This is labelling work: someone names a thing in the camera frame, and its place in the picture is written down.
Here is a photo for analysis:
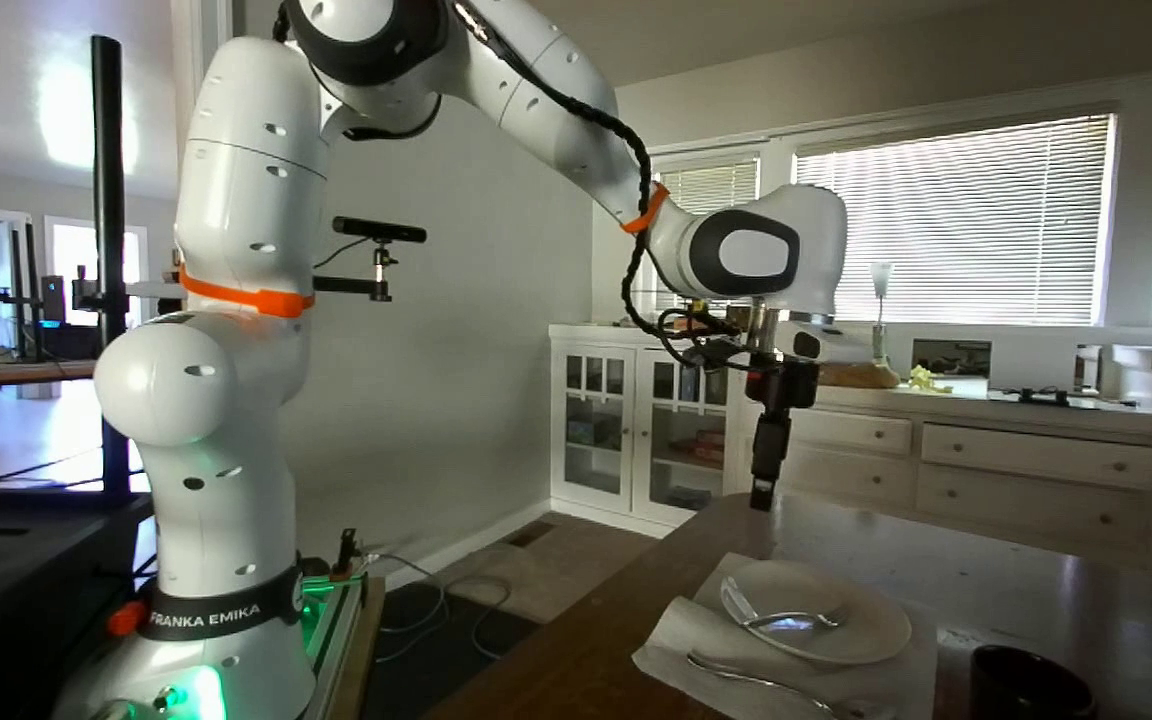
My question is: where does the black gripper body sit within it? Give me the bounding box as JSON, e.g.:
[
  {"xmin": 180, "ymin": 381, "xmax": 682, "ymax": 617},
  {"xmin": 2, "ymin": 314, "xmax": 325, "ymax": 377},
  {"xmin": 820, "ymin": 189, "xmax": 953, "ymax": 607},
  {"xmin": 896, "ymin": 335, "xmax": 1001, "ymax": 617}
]
[{"xmin": 744, "ymin": 348, "xmax": 822, "ymax": 416}]

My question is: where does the white round plate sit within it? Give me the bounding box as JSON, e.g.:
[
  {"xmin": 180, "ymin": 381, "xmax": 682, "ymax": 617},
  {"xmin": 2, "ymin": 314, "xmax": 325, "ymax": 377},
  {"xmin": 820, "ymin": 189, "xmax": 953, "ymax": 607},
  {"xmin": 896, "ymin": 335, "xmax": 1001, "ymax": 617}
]
[{"xmin": 712, "ymin": 555, "xmax": 915, "ymax": 671}]

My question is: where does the yellowish basket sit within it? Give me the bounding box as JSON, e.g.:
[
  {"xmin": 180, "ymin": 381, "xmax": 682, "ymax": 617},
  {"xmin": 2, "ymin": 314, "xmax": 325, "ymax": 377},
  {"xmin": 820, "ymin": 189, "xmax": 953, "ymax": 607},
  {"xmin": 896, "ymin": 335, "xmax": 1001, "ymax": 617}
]
[{"xmin": 820, "ymin": 352, "xmax": 903, "ymax": 394}]

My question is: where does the narrow window with blinds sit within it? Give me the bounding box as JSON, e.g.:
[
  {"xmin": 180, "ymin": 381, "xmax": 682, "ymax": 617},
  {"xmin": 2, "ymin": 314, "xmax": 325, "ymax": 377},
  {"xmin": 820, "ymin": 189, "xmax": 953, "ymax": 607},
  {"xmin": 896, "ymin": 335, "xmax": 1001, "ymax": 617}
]
[{"xmin": 659, "ymin": 158, "xmax": 763, "ymax": 217}]

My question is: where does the silver knife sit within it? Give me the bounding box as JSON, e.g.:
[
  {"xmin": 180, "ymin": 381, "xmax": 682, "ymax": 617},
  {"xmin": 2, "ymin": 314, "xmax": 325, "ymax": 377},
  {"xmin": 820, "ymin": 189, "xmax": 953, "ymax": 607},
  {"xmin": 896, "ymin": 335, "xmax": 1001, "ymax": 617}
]
[{"xmin": 682, "ymin": 647, "xmax": 878, "ymax": 720}]

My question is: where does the white built-in cabinet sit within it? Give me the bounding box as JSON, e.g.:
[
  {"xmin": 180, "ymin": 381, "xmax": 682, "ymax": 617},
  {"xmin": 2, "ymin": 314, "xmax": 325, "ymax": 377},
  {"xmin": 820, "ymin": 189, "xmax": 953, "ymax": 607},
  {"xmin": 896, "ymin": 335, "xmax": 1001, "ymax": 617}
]
[{"xmin": 544, "ymin": 318, "xmax": 1152, "ymax": 578}]

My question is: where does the wide window with blinds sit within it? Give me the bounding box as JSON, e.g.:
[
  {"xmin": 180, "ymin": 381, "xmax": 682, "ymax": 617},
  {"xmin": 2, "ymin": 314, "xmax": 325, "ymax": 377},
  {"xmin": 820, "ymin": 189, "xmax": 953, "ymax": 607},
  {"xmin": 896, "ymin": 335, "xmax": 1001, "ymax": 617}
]
[{"xmin": 792, "ymin": 112, "xmax": 1121, "ymax": 327}]

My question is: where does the black mug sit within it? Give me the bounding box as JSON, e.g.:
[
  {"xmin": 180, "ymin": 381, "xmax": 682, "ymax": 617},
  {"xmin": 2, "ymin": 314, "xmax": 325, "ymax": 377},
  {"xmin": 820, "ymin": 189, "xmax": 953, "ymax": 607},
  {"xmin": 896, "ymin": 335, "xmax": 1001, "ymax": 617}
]
[{"xmin": 969, "ymin": 646, "xmax": 1094, "ymax": 720}]

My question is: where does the black floor mat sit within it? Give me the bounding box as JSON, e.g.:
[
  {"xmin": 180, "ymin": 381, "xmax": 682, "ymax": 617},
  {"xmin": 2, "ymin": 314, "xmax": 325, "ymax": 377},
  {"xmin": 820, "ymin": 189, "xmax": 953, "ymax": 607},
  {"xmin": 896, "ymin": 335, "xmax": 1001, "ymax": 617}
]
[{"xmin": 360, "ymin": 578, "xmax": 541, "ymax": 720}]

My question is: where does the wooden robot mounting board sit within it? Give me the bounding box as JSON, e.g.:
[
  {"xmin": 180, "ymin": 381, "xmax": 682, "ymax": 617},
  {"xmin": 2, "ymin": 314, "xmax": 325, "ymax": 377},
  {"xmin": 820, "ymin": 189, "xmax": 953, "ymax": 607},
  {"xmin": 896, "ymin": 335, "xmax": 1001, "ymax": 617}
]
[{"xmin": 295, "ymin": 564, "xmax": 390, "ymax": 720}]

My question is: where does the black vertical pole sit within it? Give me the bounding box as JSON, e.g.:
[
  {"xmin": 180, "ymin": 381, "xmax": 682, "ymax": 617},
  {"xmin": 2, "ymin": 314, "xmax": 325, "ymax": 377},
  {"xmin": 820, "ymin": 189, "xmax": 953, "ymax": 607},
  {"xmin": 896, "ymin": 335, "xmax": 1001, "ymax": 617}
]
[{"xmin": 86, "ymin": 34, "xmax": 133, "ymax": 503}]

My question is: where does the orange strap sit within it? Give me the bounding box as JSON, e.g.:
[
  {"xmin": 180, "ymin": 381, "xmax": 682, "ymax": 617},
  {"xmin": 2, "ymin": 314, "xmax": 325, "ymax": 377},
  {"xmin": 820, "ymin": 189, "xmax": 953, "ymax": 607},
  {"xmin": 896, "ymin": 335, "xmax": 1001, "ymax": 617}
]
[
  {"xmin": 173, "ymin": 268, "xmax": 319, "ymax": 326},
  {"xmin": 620, "ymin": 179, "xmax": 672, "ymax": 240}
]

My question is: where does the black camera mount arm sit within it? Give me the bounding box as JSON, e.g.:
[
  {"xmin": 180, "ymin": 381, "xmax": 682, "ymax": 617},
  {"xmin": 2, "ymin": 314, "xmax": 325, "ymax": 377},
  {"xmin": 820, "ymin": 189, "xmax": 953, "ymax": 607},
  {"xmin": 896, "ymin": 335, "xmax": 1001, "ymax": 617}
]
[{"xmin": 310, "ymin": 236, "xmax": 402, "ymax": 310}]

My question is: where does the black stereo camera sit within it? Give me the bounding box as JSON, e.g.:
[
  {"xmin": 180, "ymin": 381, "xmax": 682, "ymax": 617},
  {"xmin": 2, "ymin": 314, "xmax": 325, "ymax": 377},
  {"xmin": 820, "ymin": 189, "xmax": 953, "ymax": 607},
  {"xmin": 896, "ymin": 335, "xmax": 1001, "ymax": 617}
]
[{"xmin": 328, "ymin": 212, "xmax": 431, "ymax": 249}]

